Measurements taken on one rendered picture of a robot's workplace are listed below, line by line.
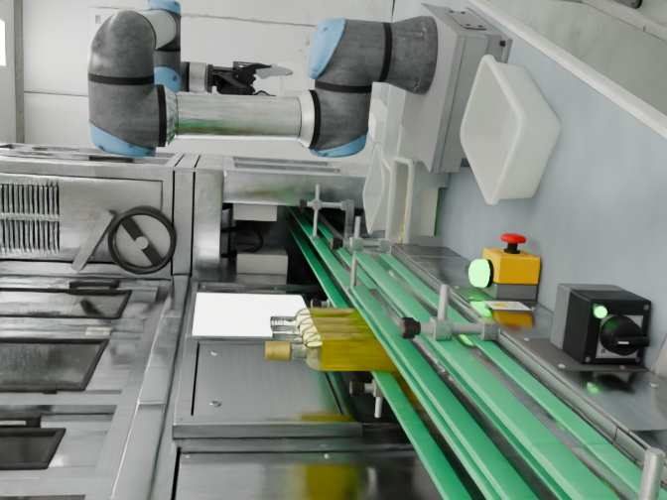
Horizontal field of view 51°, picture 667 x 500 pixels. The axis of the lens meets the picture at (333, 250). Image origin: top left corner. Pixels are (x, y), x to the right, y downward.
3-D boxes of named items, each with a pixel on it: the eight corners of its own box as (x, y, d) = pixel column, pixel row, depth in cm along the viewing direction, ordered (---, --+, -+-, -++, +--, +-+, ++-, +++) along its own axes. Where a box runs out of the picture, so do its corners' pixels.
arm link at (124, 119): (382, 87, 135) (85, 75, 117) (374, 162, 141) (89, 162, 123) (361, 77, 146) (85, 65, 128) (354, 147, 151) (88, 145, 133)
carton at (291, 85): (301, 62, 185) (278, 61, 184) (309, 91, 165) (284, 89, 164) (299, 84, 188) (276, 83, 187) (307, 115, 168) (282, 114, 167)
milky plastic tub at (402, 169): (418, 246, 175) (384, 244, 173) (426, 157, 171) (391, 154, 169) (439, 260, 158) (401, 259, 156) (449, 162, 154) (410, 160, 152)
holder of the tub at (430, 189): (418, 266, 176) (387, 265, 174) (428, 158, 170) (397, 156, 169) (438, 283, 159) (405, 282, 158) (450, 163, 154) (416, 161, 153)
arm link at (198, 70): (189, 65, 169) (189, 98, 173) (208, 67, 169) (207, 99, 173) (191, 58, 175) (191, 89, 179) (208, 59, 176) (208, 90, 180)
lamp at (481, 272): (481, 283, 114) (464, 283, 113) (484, 256, 113) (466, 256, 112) (492, 290, 109) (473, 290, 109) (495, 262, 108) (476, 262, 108)
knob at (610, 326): (631, 352, 81) (649, 362, 78) (596, 351, 80) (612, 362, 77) (637, 314, 80) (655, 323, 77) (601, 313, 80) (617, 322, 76)
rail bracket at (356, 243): (381, 291, 156) (327, 289, 154) (387, 216, 153) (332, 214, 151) (384, 294, 153) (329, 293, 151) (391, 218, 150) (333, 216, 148)
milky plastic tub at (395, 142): (410, 161, 190) (379, 159, 189) (422, 77, 182) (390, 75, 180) (427, 180, 175) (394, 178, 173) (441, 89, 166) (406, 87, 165)
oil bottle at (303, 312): (390, 333, 149) (291, 331, 145) (392, 308, 148) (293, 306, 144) (397, 341, 143) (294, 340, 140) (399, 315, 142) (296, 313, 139)
